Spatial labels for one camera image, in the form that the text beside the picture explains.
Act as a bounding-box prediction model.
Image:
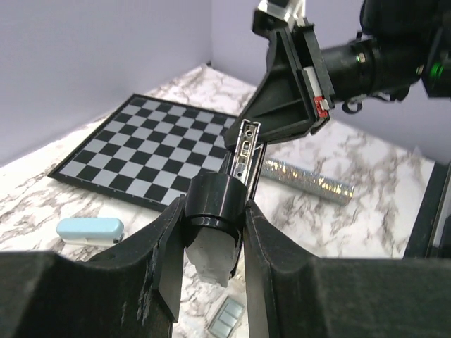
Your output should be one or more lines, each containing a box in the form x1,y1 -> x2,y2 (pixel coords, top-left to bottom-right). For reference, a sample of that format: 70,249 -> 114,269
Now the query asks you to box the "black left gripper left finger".
1,198 -> 184,337

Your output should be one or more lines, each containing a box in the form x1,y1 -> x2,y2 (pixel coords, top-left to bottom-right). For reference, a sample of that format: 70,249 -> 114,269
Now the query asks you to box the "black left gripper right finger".
244,204 -> 450,337

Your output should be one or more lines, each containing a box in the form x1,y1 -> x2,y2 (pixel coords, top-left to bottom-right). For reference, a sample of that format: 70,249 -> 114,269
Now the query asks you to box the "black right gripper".
223,10 -> 333,147

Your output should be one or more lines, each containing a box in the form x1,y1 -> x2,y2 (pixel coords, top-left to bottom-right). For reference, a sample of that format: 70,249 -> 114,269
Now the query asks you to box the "staple box tray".
208,296 -> 245,338

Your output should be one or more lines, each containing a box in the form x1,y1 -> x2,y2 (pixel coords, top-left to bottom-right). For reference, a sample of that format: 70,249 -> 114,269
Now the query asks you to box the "black stapler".
183,120 -> 266,287

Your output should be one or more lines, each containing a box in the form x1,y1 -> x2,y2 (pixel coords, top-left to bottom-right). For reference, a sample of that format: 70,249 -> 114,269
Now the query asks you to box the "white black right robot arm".
239,1 -> 450,144

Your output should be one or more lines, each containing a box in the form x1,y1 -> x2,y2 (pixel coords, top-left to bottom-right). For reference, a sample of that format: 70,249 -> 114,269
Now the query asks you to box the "light blue mini stapler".
56,218 -> 125,247

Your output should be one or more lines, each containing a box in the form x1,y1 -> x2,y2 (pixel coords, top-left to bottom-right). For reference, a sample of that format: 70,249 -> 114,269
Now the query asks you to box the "glitter filled clear tube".
261,158 -> 354,205

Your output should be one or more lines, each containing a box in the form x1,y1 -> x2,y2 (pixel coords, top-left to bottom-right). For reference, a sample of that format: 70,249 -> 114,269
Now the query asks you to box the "black grey chessboard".
49,94 -> 235,211

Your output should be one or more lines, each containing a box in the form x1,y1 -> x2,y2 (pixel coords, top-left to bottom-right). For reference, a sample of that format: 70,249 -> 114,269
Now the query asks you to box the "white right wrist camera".
254,0 -> 307,27

